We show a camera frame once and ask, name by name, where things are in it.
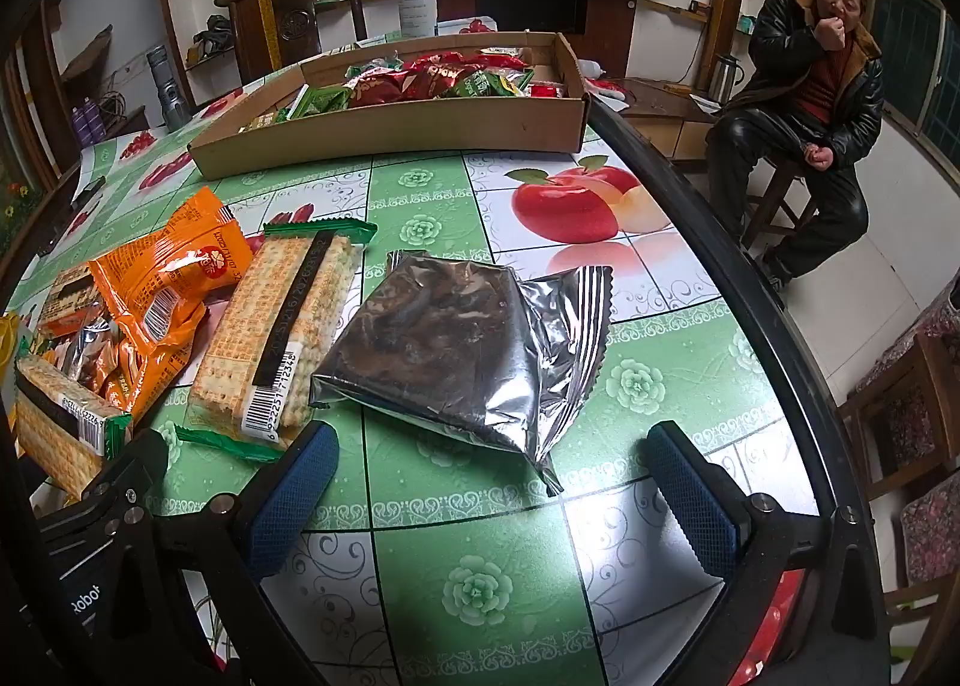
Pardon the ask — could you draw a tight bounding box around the wooden chair floral cushion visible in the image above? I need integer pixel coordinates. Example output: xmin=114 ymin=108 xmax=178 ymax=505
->
xmin=885 ymin=483 xmax=960 ymax=657
xmin=836 ymin=288 xmax=960 ymax=499

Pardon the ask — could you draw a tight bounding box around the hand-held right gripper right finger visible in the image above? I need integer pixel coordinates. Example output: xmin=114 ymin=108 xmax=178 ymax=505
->
xmin=645 ymin=420 xmax=893 ymax=686

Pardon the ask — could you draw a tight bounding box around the green-ended cracker packet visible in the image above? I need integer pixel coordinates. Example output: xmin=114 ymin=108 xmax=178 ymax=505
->
xmin=174 ymin=219 xmax=378 ymax=463
xmin=13 ymin=354 xmax=134 ymax=481

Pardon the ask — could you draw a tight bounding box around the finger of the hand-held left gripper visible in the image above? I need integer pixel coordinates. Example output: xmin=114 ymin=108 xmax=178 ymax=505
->
xmin=30 ymin=429 xmax=172 ymax=535

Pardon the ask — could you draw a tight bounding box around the small silver snack packet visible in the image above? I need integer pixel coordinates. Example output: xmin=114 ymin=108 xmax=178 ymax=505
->
xmin=66 ymin=320 xmax=125 ymax=381

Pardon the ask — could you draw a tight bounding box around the red plastic stool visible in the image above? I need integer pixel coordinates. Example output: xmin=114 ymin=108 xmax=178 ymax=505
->
xmin=731 ymin=570 xmax=796 ymax=686

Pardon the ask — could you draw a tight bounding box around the dark wooden armchair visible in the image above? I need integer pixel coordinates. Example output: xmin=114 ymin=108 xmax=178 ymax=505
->
xmin=215 ymin=0 xmax=372 ymax=68

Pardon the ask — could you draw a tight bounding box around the wooden stool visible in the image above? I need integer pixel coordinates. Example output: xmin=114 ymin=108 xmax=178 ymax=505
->
xmin=739 ymin=153 xmax=818 ymax=244

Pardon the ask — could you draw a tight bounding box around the barred window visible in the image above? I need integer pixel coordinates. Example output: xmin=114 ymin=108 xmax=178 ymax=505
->
xmin=862 ymin=0 xmax=960 ymax=154

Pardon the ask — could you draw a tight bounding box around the pile of small snack packets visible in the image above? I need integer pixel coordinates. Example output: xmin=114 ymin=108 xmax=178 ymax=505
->
xmin=238 ymin=48 xmax=560 ymax=132

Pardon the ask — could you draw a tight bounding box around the orange snack bag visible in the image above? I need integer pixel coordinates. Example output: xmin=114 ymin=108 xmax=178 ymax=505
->
xmin=88 ymin=185 xmax=254 ymax=428

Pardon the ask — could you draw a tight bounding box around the silver foil snack bag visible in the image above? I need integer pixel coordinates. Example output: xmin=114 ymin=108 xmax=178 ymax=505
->
xmin=309 ymin=251 xmax=614 ymax=496

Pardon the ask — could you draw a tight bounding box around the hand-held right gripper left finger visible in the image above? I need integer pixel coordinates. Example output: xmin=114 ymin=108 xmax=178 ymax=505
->
xmin=154 ymin=420 xmax=342 ymax=686

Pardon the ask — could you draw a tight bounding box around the cardboard box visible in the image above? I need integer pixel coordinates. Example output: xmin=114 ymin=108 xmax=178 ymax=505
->
xmin=187 ymin=32 xmax=593 ymax=181

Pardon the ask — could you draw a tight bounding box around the low brown table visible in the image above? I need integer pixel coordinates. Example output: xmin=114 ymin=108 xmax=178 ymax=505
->
xmin=592 ymin=77 xmax=721 ymax=162

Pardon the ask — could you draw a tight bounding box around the red white plastic packet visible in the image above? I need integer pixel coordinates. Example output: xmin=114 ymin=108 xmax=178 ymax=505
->
xmin=583 ymin=59 xmax=638 ymax=111

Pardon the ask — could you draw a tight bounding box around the steel kettle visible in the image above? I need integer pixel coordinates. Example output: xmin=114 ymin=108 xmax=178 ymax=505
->
xmin=709 ymin=53 xmax=743 ymax=103

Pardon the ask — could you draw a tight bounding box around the orange cracker packet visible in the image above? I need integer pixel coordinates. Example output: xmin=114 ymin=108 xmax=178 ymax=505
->
xmin=36 ymin=264 xmax=102 ymax=334

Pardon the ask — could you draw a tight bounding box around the fruit print tablecloth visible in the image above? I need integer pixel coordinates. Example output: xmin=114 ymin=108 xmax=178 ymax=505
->
xmin=0 ymin=33 xmax=822 ymax=686

